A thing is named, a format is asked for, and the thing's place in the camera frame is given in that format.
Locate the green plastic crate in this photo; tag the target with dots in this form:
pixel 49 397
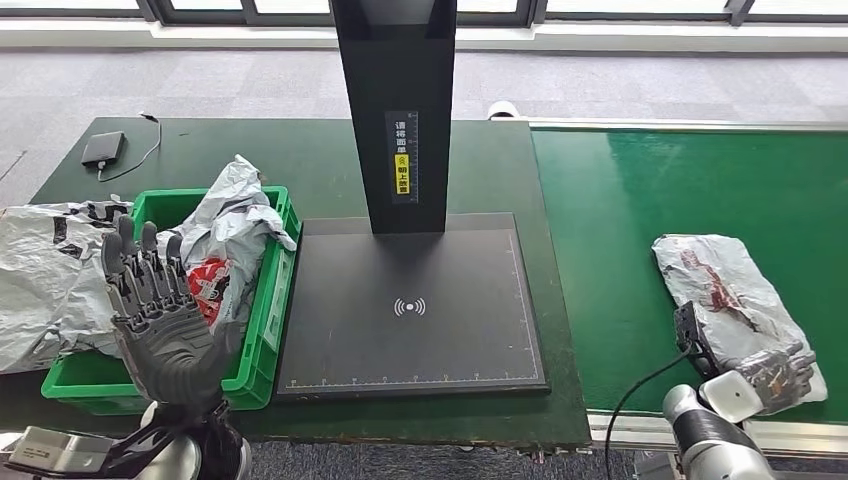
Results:
pixel 79 387

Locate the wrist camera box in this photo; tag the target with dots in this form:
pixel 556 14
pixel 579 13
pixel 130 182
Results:
pixel 53 450
pixel 692 334

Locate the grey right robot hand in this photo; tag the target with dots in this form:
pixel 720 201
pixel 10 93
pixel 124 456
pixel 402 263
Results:
pixel 778 378

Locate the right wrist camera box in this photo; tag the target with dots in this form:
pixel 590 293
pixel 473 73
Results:
pixel 692 334

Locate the white conveyor roller end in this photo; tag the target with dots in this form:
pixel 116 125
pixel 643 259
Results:
pixel 503 110

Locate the yellow black scanner label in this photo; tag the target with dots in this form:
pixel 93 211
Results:
pixel 402 179

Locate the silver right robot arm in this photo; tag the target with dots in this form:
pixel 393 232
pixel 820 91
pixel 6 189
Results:
pixel 715 450

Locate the black inbound scanner machine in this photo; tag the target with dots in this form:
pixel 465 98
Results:
pixel 430 265

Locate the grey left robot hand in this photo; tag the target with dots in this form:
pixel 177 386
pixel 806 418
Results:
pixel 166 351

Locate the grey parcel with red-brown streak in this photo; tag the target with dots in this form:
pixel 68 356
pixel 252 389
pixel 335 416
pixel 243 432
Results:
pixel 742 298

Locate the green conveyor belt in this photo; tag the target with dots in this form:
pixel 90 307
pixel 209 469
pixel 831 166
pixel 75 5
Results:
pixel 629 232

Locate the white parcel with red logos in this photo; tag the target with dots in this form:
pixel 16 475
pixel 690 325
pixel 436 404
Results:
pixel 232 212

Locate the black power bank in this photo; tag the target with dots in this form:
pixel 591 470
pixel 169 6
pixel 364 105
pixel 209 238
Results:
pixel 104 148

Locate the white window sill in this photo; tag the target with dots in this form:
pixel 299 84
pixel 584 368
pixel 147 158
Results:
pixel 596 36

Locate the black window frame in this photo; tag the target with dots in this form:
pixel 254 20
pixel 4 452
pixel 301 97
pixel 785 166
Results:
pixel 149 10

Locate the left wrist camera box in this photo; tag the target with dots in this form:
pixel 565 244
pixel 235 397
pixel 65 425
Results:
pixel 53 450

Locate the large white black-printed bag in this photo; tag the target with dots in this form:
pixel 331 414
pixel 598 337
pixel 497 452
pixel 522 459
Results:
pixel 33 252

